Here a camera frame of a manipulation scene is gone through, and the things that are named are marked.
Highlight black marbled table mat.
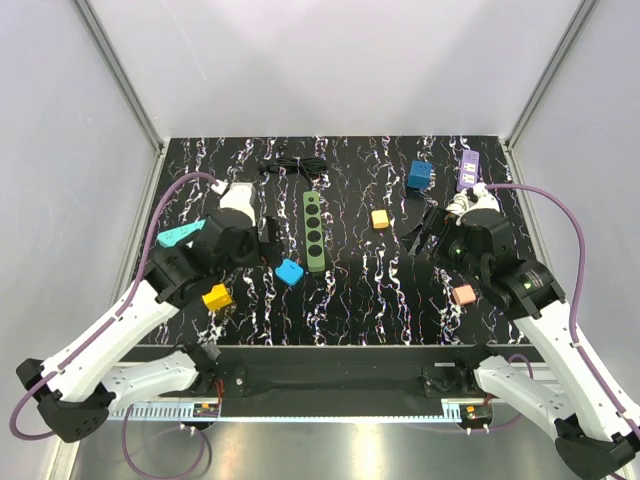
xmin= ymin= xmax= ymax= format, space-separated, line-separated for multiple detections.
xmin=143 ymin=135 xmax=525 ymax=346

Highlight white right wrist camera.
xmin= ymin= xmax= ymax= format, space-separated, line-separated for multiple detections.
xmin=461 ymin=182 xmax=501 ymax=213

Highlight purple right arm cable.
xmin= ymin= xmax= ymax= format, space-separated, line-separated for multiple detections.
xmin=464 ymin=182 xmax=640 ymax=436

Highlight green power strip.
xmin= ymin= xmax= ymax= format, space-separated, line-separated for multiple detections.
xmin=303 ymin=191 xmax=326 ymax=273

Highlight black coiled power cable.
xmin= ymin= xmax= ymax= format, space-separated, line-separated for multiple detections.
xmin=258 ymin=144 xmax=329 ymax=185

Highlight dark blue cube adapter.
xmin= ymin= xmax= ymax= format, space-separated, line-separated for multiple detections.
xmin=406 ymin=160 xmax=432 ymax=190

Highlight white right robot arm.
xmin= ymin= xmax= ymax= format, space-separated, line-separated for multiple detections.
xmin=402 ymin=207 xmax=639 ymax=479

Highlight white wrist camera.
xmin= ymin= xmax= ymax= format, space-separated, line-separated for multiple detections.
xmin=461 ymin=182 xmax=501 ymax=213
xmin=211 ymin=181 xmax=257 ymax=226

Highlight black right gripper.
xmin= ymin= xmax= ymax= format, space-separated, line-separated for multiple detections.
xmin=399 ymin=204 xmax=488 ymax=283

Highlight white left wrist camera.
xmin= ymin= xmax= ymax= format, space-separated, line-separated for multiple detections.
xmin=211 ymin=181 xmax=257 ymax=226

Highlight white coiled cable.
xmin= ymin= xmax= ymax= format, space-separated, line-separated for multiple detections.
xmin=446 ymin=185 xmax=481 ymax=214

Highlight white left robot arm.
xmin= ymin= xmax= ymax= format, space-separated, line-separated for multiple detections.
xmin=16 ymin=208 xmax=283 ymax=443

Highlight small orange plug adapter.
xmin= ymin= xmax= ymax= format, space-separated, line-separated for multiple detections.
xmin=371 ymin=210 xmax=390 ymax=230

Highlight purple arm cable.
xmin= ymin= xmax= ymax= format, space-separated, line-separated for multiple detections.
xmin=9 ymin=172 xmax=221 ymax=476
xmin=464 ymin=182 xmax=640 ymax=436

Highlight yellow cube plug adapter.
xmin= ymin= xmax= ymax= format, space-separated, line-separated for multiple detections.
xmin=202 ymin=283 xmax=233 ymax=312

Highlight teal triangular power strip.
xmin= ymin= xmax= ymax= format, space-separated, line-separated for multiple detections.
xmin=156 ymin=220 xmax=206 ymax=248

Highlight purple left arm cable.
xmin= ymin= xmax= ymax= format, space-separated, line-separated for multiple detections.
xmin=9 ymin=172 xmax=221 ymax=476

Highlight pink plug adapter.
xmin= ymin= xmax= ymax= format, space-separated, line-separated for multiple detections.
xmin=453 ymin=285 xmax=476 ymax=306

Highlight light blue plug adapter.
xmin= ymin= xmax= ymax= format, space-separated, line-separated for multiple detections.
xmin=275 ymin=259 xmax=304 ymax=286

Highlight purple power strip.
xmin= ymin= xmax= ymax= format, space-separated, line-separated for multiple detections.
xmin=456 ymin=150 xmax=480 ymax=192

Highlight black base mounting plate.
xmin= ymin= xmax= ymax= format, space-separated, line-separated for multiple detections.
xmin=114 ymin=344 xmax=511 ymax=419

